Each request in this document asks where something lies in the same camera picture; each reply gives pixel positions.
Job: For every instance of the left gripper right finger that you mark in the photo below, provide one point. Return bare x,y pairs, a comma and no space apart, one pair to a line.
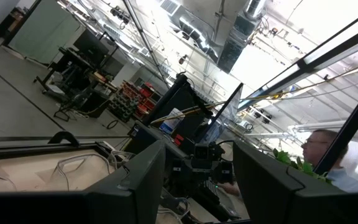
291,208

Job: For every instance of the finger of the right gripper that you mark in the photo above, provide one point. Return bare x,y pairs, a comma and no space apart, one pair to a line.
176,172
226,172

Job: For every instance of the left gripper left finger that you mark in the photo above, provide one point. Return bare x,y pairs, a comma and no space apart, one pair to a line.
104,208

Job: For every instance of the person's hand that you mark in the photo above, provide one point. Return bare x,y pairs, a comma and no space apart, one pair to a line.
230,188

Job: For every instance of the backlit keyboard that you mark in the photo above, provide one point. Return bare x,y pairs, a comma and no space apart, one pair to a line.
211,186

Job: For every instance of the small red object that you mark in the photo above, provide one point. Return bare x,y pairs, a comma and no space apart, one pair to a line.
179,140

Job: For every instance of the green potted plant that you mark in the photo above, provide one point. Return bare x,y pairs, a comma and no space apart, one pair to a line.
306,168

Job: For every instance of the blue and white box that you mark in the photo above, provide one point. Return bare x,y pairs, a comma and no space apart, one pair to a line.
170,123

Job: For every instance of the person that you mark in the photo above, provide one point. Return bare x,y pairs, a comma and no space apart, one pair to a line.
322,146

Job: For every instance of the black pole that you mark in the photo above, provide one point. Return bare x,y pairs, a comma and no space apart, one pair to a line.
166,99

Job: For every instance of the red parts bin shelf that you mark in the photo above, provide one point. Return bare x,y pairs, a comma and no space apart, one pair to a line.
146,93

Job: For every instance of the grey parts bin rack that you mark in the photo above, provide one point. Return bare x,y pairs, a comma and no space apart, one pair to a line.
123,104

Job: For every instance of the black workstation desk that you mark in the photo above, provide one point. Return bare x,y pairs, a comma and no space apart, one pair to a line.
73,81

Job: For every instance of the black computer monitor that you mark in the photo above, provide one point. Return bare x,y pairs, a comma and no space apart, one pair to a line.
90,46

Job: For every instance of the green partition panel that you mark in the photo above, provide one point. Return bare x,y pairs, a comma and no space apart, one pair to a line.
42,31

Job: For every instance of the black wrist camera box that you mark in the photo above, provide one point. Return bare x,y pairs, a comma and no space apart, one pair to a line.
202,152

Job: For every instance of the black frame bracket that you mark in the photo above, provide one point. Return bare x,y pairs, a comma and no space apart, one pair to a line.
63,133

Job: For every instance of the black aluminium rig frame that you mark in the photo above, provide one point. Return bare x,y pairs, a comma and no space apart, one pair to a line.
346,130

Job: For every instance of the silver ventilation duct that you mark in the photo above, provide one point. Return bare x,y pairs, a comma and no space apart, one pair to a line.
235,46

